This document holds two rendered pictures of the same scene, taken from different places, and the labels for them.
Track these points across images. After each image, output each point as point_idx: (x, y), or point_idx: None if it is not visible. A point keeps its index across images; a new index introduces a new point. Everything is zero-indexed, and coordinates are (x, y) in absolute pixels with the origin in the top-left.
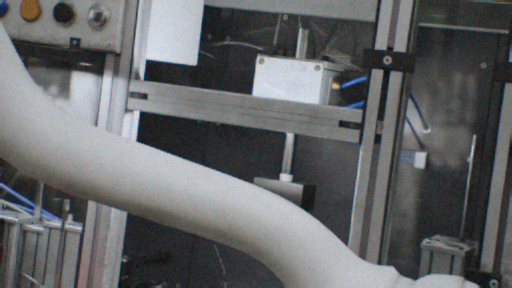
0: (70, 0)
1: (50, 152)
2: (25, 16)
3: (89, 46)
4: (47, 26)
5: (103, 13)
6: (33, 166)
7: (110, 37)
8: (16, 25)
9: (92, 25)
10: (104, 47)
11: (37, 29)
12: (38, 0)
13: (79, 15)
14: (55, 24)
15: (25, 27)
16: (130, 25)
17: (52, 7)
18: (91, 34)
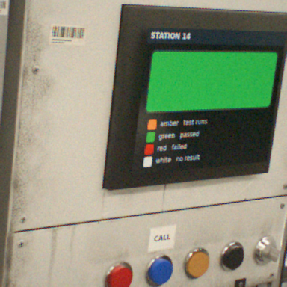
0: (236, 241)
1: None
2: (198, 275)
3: (252, 282)
4: (211, 276)
5: (276, 247)
6: None
7: (272, 267)
8: (177, 285)
9: (261, 261)
10: (266, 279)
11: (201, 282)
12: (206, 251)
13: (244, 254)
14: (220, 271)
15: (187, 285)
16: (282, 247)
17: (217, 253)
18: (255, 270)
